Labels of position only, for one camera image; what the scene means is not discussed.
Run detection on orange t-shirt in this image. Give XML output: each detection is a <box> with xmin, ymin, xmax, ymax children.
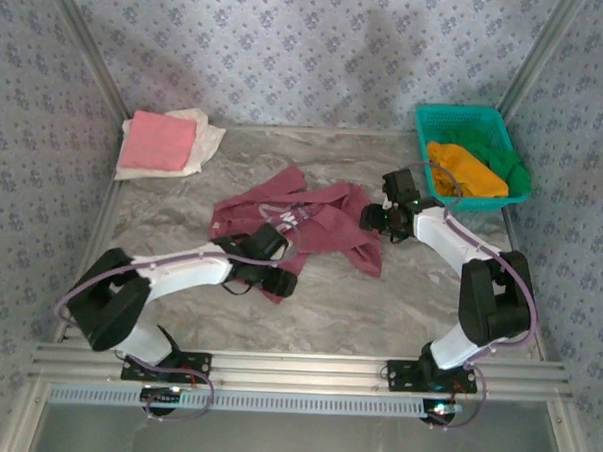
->
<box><xmin>423</xmin><ymin>139</ymin><xmax>512</xmax><ymax>200</ymax></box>

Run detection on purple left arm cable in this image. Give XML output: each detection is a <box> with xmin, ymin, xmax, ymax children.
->
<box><xmin>52</xmin><ymin>208</ymin><xmax>303</xmax><ymax>430</ymax></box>

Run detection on folded cream t-shirt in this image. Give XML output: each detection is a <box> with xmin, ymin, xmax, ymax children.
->
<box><xmin>113</xmin><ymin>104</ymin><xmax>228</xmax><ymax>187</ymax></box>

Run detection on folded pink t-shirt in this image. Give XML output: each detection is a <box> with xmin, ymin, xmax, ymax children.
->
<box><xmin>118</xmin><ymin>109</ymin><xmax>198</xmax><ymax>173</ymax></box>

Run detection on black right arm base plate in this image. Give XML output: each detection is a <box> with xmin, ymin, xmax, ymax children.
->
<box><xmin>384</xmin><ymin>358</ymin><xmax>480</xmax><ymax>396</ymax></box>

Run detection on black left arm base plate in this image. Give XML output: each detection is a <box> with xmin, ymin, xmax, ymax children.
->
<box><xmin>120</xmin><ymin>348</ymin><xmax>213</xmax><ymax>386</ymax></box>

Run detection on grey slotted cable duct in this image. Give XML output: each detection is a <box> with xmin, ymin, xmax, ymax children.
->
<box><xmin>46</xmin><ymin>380</ymin><xmax>433</xmax><ymax>422</ymax></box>

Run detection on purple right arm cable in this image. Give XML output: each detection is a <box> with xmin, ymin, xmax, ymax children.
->
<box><xmin>395</xmin><ymin>160</ymin><xmax>544</xmax><ymax>437</ymax></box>

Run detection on teal plastic basket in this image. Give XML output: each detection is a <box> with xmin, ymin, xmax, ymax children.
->
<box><xmin>410</xmin><ymin>103</ymin><xmax>536</xmax><ymax>216</ymax></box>

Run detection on aluminium mounting rail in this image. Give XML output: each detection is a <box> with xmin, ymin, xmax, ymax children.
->
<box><xmin>29</xmin><ymin>340</ymin><xmax>575</xmax><ymax>403</ymax></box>

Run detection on green t-shirt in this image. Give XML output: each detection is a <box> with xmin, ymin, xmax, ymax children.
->
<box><xmin>440</xmin><ymin>129</ymin><xmax>535</xmax><ymax>195</ymax></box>

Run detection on maroon printed t-shirt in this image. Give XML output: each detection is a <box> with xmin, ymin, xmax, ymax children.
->
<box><xmin>203</xmin><ymin>161</ymin><xmax>388</xmax><ymax>311</ymax></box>

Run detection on aluminium frame post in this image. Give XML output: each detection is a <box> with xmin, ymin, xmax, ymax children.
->
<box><xmin>498</xmin><ymin>0</ymin><xmax>591</xmax><ymax>127</ymax></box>
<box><xmin>38</xmin><ymin>0</ymin><xmax>140</xmax><ymax>123</ymax></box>

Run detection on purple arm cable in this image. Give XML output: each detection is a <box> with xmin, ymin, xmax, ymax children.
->
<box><xmin>395</xmin><ymin>160</ymin><xmax>544</xmax><ymax>437</ymax></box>
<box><xmin>52</xmin><ymin>208</ymin><xmax>303</xmax><ymax>430</ymax></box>

